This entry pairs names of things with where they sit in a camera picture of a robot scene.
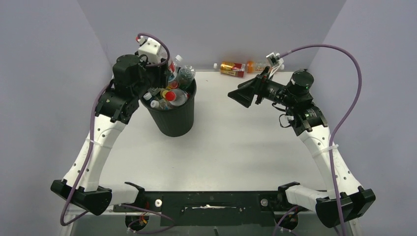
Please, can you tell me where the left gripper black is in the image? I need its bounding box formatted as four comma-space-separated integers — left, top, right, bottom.
133, 52, 170, 99

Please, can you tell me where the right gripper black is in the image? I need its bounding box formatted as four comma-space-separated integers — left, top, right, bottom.
228, 66, 297, 108

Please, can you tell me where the clear bottle blue green label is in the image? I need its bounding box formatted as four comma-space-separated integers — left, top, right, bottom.
168, 55, 183, 82

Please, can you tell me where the yellow juice bottle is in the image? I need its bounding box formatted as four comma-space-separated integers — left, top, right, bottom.
160, 89, 170, 99

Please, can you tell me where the clear blue water bottle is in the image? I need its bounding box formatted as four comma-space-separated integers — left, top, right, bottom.
143, 92, 155, 102

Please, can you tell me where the red gold label bottle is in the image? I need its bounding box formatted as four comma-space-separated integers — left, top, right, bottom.
213, 61, 246, 78

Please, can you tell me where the green tea bottle white cap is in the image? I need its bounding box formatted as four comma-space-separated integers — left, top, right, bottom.
150, 100, 164, 110

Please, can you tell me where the orange drink bottle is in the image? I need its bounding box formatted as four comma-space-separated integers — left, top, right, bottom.
245, 60, 273, 74

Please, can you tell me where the clear bottle dark green label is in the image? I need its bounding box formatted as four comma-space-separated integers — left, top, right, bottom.
177, 65, 196, 90

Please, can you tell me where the black ribbed plastic bin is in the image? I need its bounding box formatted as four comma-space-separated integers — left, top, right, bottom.
140, 80, 197, 137

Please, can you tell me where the clear bottle red blue label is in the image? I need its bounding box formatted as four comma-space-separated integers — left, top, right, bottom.
168, 61, 178, 87

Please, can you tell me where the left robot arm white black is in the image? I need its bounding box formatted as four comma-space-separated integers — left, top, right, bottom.
51, 54, 171, 215

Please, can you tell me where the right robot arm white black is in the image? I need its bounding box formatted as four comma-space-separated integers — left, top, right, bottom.
228, 70, 376, 228

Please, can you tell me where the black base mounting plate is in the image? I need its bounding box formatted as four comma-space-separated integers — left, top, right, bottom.
113, 191, 292, 230

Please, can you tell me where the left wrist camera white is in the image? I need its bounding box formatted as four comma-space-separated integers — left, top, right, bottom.
136, 36, 161, 64

